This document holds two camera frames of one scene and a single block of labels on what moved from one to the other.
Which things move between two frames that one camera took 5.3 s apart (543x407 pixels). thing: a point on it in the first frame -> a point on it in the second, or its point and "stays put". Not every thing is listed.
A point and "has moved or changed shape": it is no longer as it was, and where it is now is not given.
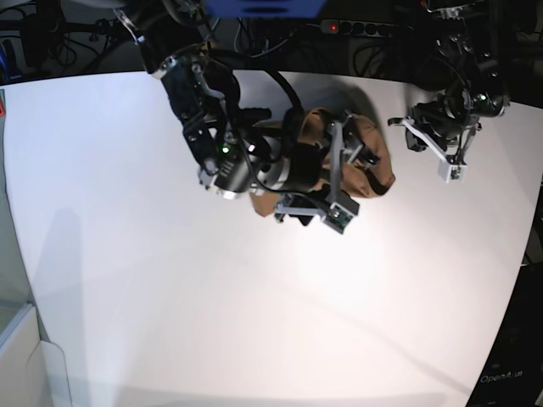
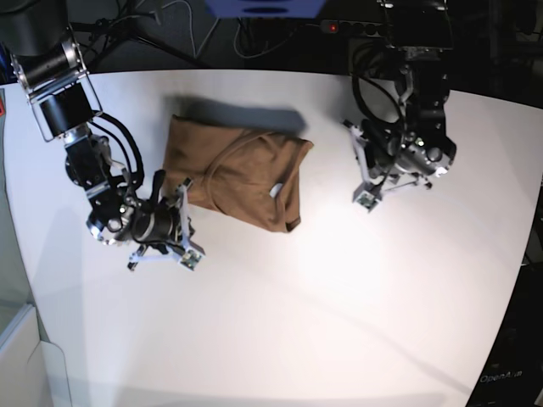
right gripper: (430, 128) -> (393, 160)
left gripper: (340, 151) -> (163, 224)
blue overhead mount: (264, 8) stays put
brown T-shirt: (360, 181) has moved or changed shape
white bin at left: (33, 371) stays put
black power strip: (358, 28) stays put
